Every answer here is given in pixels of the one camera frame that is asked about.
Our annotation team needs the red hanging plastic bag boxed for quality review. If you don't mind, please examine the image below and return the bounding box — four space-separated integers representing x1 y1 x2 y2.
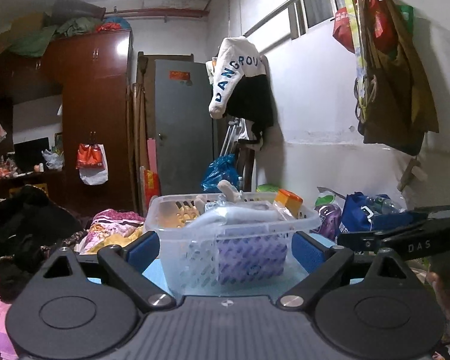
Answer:
332 7 354 53

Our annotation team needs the clear plastic basket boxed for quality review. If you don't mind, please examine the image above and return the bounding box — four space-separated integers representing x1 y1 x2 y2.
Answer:
145 193 321 297

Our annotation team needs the pink floral blanket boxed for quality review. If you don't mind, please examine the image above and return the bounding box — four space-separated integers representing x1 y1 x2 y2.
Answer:
74 209 145 255

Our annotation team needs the grey metal door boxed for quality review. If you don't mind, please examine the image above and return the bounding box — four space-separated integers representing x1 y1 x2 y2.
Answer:
154 59 215 195

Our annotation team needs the blue plastic bag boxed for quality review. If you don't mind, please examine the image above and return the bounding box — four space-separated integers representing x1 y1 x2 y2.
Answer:
201 154 239 194

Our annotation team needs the brown hanging tote bag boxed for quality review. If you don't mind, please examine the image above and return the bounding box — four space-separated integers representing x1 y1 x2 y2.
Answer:
356 0 439 156

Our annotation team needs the orange capped bottle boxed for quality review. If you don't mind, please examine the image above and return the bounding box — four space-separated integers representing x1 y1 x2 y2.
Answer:
274 189 303 219

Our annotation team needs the black clothing pile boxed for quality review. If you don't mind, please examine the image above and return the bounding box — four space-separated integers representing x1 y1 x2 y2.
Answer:
0 185 86 303

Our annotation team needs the purple snack bag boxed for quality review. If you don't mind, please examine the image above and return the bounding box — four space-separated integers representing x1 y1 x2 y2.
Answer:
314 203 341 241

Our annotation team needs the green yellow box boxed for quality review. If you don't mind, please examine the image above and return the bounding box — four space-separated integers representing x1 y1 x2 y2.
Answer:
256 184 280 193

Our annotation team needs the purple tissue box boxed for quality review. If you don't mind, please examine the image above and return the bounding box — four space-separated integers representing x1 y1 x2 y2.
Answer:
216 232 291 285

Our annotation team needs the blue shopping bag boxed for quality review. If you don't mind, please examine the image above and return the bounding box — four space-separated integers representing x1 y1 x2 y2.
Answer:
339 192 414 233

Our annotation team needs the white black hanging jacket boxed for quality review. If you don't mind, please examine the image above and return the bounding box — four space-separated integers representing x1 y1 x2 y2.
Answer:
209 37 274 150

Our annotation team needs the orange white hanging bag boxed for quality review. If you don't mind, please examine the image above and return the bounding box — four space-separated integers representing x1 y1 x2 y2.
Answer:
76 144 109 186

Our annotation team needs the white plush bunny toy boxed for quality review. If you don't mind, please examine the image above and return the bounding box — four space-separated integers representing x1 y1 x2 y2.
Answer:
217 180 243 203

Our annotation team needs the dark red wooden wardrobe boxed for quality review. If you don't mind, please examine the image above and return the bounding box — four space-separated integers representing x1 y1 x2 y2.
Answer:
0 30 136 215

